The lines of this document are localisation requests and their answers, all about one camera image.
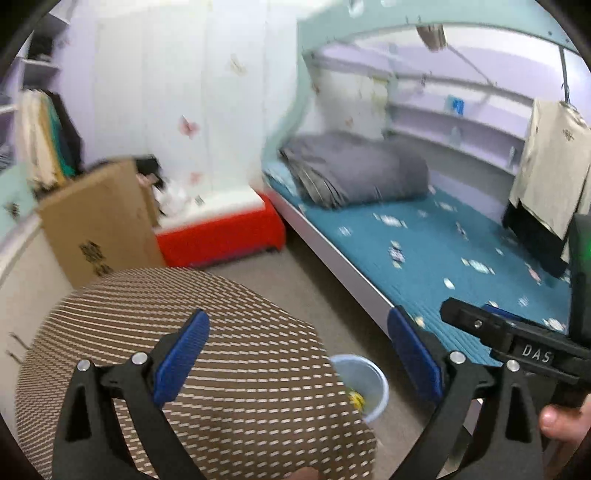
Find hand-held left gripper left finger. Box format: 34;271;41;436
52;309;211;480

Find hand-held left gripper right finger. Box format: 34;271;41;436
387;305;544;480

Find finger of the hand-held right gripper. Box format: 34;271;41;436
440;298;509;352
482;303;527;326

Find light blue plastic bin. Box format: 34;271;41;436
330;354;389;425

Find person's right hand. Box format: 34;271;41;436
539;396;591;457

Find polka dot round table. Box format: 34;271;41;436
14;267;378;480

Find bed with teal sheet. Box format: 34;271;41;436
263;161;578;365

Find dark hanging garment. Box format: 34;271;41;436
502;200;573;278

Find red bench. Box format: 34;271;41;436
154;191;286;268

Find large cardboard box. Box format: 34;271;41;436
36;159;167;289

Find white plastic bag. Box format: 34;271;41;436
154;178;190;215

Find white board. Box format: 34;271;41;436
159;187;266;232

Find cream hanging shirt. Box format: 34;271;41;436
508;99;591;241

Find white cabinet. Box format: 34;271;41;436
0;217;75;370

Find grey quilt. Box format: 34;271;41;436
279;131;430;209

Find black bag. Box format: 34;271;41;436
134;156;167;190

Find blue checked pillow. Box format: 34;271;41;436
264;161;301;204

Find teal drawer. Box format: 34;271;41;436
0;164;44;241

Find green hanging garment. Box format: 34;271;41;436
48;106;77;178

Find black hanging coat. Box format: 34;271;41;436
46;90;86;174

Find cream hanging jacket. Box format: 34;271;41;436
18;90;58;185

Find brown hanging cap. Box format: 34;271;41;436
416;25;448;51

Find white wardrobe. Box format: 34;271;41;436
60;0;305;195

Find white purple shelf unit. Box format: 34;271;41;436
0;14;63;116

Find dark folded clothes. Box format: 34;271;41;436
28;32;54;61

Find purple wall shelf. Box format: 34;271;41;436
385;99;532;176

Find teal bunk bed frame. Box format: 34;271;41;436
261;0;591;370

